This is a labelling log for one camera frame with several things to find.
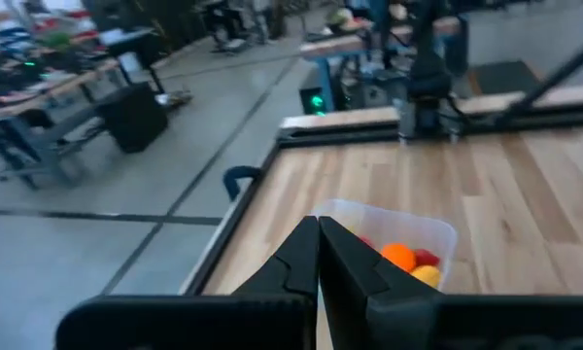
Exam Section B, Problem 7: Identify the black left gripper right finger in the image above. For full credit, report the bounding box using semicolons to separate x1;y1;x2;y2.
319;217;583;350

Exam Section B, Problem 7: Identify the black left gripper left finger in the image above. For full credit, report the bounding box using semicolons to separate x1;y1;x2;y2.
55;216;321;350

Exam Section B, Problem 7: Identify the yellow toy banana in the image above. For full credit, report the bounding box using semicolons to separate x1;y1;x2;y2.
410;264;442;289

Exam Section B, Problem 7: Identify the red toy strawberry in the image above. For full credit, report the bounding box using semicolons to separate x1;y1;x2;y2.
414;248;441;267

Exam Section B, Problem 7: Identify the orange toy orange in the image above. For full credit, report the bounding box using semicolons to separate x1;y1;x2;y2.
381;242;417;273

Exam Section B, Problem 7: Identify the clear plastic tupperware container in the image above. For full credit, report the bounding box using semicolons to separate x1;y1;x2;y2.
310;197;459;293

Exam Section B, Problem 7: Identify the black cube cabinet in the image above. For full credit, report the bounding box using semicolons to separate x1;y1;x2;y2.
96;82;169;155

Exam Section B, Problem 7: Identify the computer tower with green light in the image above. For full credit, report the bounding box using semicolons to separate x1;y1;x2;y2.
298;86;334;117

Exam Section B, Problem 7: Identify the long wooden workbench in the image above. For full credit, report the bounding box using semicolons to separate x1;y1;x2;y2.
0;57;127;191

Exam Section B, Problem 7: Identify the blue-legged workbench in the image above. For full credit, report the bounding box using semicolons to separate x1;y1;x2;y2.
298;17;467;113

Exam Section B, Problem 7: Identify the dark frame hook handle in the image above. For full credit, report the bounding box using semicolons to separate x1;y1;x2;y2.
223;165;262;201

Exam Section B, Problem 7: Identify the black aluminium table frame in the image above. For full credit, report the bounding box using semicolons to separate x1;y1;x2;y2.
182;31;583;297

